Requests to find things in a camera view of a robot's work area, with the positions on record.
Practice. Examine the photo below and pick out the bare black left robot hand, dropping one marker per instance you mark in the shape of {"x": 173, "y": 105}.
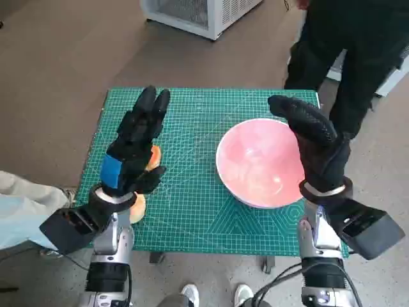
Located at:
{"x": 134, "y": 150}

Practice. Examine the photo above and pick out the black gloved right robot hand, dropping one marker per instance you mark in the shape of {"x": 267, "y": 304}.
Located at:
{"x": 319, "y": 147}

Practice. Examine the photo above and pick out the twisted toy bread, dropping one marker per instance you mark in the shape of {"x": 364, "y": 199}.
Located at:
{"x": 156, "y": 156}

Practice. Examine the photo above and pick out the round toy bun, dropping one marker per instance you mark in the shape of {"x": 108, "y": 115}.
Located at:
{"x": 139, "y": 211}

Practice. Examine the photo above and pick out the pink bowl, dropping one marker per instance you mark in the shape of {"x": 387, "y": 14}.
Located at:
{"x": 255, "y": 166}

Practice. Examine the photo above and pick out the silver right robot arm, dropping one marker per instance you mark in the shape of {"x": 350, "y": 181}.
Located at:
{"x": 319, "y": 243}

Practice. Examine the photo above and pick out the green cutting mat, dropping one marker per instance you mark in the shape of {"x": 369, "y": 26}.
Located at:
{"x": 191, "y": 208}

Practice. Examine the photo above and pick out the person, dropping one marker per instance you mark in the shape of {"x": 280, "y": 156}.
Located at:
{"x": 351, "y": 48}
{"x": 19, "y": 208}

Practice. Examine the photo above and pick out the white vented cabinet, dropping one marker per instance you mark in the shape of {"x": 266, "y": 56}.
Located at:
{"x": 204, "y": 16}

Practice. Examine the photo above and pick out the person's foot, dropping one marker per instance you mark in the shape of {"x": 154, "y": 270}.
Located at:
{"x": 243, "y": 294}
{"x": 190, "y": 294}

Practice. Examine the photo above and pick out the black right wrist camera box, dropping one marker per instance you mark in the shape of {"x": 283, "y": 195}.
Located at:
{"x": 370, "y": 228}

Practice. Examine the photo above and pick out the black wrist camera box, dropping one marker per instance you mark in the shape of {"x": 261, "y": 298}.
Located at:
{"x": 68, "y": 228}
{"x": 370, "y": 228}

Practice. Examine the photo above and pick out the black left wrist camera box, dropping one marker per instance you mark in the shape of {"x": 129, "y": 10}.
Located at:
{"x": 68, "y": 228}

